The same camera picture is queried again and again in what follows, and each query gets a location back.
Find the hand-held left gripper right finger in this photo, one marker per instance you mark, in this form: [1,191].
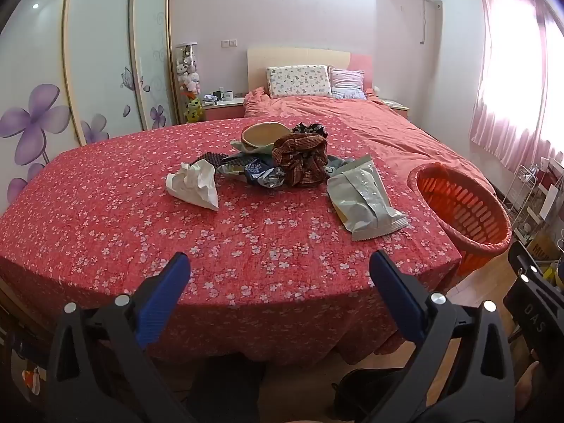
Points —
[396,295]

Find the pink curtain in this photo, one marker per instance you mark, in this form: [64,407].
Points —
[511,75]

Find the orange plastic basket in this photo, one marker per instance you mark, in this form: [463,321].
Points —
[462,211]

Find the blue printed wrapper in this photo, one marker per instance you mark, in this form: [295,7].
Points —
[257,168]

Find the person's right leg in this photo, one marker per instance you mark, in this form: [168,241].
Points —
[361,392]

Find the person's right hand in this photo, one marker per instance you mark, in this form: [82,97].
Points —
[528,383]

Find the floral white pillow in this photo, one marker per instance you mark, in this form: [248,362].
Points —
[299,81]

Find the light teal cloth piece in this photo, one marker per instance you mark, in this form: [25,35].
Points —
[337,164]

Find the white mug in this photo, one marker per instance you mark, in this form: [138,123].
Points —
[228,95]

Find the striped pink pillow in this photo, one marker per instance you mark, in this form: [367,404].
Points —
[348,83]

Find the dark box with orange print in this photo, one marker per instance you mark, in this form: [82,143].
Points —
[28,376]

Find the air conditioner pipe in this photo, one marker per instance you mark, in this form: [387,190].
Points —
[424,22]

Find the bed with salmon duvet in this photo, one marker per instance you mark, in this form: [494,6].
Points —
[374,123]

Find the dark floral scrunchie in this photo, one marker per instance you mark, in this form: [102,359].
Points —
[310,128]

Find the red floral table cloth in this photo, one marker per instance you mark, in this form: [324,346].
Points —
[132,229]

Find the colourful clothing item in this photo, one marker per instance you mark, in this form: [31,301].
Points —
[240,146]

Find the silver green snack bag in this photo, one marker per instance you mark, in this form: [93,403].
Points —
[365,198]

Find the yellow plush toy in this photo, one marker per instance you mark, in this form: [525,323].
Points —
[194,110]

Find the cream wrapper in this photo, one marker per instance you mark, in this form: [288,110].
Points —
[229,168]

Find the white tissue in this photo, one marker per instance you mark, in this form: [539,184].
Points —
[194,185]

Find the cream and pink headboard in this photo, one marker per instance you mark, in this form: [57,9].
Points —
[299,56]

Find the person's leg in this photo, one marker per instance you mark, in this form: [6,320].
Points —
[361,392]
[229,387]

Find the silver foil wrapper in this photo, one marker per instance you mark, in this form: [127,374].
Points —
[271,179]

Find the brown plaid cloth scrunchie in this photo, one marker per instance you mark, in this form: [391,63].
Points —
[302,158]

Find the person's left leg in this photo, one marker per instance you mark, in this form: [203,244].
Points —
[229,387]

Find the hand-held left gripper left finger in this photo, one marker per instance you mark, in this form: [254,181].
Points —
[164,297]

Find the wall switch plate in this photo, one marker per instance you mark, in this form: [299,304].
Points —
[230,43]

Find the dark checkered wrapper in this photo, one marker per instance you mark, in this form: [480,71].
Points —
[211,157]

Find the yellow container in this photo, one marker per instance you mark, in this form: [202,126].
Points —
[556,268]

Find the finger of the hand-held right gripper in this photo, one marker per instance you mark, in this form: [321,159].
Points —
[522,257]

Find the tan paper bowl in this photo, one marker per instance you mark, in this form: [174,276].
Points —
[264,134]

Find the white cluttered shelf unit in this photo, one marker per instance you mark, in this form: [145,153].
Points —
[550,189]

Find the cardboard box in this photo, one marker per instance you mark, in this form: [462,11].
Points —
[544,240]

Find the pink nightstand with mugs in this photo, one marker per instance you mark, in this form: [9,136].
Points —
[224,110]

